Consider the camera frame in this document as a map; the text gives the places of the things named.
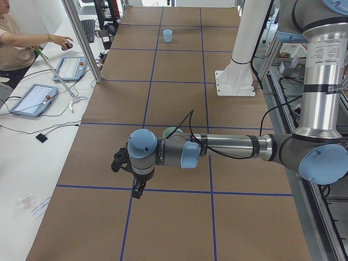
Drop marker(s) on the dark computer mouse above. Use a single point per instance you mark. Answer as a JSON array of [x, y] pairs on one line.
[[67, 46]]

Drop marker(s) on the grabber stick green handle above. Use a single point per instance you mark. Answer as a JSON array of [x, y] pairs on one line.
[[75, 98]]

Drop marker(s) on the seated person beige shirt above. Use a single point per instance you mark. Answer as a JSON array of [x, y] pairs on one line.
[[18, 50]]

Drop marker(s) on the aluminium frame post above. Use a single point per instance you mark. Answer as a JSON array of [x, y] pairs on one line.
[[72, 14]]

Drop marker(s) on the light blue plastic cup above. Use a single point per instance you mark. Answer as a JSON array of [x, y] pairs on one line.
[[167, 34]]

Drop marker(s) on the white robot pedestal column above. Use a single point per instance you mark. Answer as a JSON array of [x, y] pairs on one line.
[[236, 79]]

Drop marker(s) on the near blue teach pendant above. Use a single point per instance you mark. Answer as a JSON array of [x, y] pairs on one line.
[[35, 100]]

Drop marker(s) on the small black square pad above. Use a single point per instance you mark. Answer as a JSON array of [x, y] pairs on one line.
[[41, 137]]

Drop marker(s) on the clear plastic bag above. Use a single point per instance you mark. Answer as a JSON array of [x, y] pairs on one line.
[[24, 204]]

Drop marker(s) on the black keyboard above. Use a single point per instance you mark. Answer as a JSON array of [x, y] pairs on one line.
[[89, 29]]

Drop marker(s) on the blue teach pendant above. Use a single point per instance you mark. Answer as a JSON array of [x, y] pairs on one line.
[[35, 100], [71, 68]]

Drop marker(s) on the far blue teach pendant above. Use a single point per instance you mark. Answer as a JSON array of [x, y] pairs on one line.
[[71, 68]]

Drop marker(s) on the mint green bowl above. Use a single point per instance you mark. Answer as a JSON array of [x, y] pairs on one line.
[[170, 130]]

